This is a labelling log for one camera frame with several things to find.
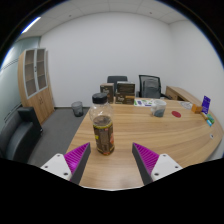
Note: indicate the white and grey mug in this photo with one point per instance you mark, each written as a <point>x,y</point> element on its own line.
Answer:
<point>158,108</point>

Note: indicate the black mesh armrest office chair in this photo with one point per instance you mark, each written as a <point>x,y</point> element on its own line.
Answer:
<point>141,86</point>

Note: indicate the tall brown carton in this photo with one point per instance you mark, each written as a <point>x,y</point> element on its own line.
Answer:
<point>107,90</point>

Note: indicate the small yellow-brown box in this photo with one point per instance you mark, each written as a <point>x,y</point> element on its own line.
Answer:
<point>203,115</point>

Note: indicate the black leather sofa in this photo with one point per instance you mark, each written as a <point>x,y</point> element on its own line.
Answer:
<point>18,136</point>

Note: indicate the green flat box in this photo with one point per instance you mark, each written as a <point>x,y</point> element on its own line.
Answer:
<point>211,117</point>

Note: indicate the wooden side desk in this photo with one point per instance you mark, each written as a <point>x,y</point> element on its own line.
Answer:
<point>178,93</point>

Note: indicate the orange box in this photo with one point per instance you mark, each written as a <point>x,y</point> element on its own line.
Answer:
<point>196,108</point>

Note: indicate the purple upright package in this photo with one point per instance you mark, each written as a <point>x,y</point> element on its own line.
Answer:
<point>206,105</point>

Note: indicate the clear bag with round print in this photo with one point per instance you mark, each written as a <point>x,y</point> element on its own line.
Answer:
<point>186,105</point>

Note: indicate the small light blue box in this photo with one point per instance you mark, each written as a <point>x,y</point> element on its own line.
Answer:
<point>209,123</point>

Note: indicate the grey backpack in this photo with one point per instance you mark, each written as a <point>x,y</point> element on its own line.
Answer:
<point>151,88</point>

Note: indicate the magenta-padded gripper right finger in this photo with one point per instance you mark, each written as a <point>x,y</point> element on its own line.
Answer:
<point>146,159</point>

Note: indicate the clear bottle with black cap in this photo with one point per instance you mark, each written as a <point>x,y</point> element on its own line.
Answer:
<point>103,133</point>

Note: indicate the dark brown flat box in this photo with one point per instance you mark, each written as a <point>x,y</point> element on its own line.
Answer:
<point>126,88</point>

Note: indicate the grey mesh waste bin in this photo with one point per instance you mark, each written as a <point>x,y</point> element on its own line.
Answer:
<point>77,108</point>

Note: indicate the rectangular ceiling light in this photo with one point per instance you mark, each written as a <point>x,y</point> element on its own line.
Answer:
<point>31,25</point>

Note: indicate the flat round red coaster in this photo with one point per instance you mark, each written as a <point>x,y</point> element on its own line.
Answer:
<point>176,114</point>

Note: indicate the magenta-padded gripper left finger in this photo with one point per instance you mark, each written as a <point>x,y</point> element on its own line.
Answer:
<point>77,158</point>

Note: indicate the white and green leaflet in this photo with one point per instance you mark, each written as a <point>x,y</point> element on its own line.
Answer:
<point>142,102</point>

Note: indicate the wooden cabinet with glass doors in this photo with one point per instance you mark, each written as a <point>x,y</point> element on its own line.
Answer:
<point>41,100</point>

